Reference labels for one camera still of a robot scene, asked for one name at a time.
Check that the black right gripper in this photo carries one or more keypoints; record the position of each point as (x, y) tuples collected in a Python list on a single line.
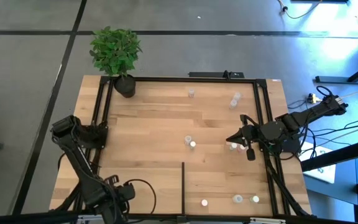
[(251, 132)]

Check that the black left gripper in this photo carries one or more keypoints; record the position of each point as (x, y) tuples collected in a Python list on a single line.
[(117, 199)]

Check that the white-capped teal medicine bottle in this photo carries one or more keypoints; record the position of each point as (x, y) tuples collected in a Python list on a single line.
[(192, 144)]

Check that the white-capped pink medicine bottle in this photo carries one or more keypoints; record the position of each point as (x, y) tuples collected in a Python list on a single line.
[(242, 148), (204, 203)]

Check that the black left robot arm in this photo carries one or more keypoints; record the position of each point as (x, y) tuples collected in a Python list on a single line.
[(79, 161)]

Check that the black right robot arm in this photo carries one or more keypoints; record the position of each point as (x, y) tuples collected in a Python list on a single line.
[(306, 115)]

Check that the bluish clear medicine bottle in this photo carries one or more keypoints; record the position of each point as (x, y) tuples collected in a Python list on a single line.
[(237, 198)]

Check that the small clear medicine bottle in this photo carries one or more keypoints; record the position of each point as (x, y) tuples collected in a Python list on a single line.
[(191, 92)]

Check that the black divider bar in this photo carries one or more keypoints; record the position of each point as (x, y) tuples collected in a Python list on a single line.
[(183, 186)]

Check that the black flat bar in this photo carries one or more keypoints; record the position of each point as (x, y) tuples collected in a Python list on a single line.
[(210, 74)]

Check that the yellow plug connector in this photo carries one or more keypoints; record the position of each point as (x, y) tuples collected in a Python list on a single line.
[(313, 99)]

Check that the white paper box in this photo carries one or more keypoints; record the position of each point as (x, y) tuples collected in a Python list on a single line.
[(322, 174)]

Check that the black diagonal beam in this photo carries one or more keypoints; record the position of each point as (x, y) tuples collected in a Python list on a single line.
[(337, 155)]

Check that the black plant pot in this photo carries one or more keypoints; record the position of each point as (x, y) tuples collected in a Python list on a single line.
[(124, 87)]

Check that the black desk leg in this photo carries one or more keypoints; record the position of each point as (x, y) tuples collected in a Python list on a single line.
[(340, 80)]

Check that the green artificial plant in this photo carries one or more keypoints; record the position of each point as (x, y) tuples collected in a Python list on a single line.
[(115, 51)]

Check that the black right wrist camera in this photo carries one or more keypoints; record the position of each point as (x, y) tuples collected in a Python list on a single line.
[(251, 154)]

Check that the silver frame bracket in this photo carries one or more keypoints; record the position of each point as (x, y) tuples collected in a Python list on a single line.
[(267, 220), (89, 217)]

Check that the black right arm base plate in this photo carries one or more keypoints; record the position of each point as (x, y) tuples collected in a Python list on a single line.
[(292, 147)]

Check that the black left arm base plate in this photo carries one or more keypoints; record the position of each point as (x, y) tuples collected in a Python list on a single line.
[(95, 137)]

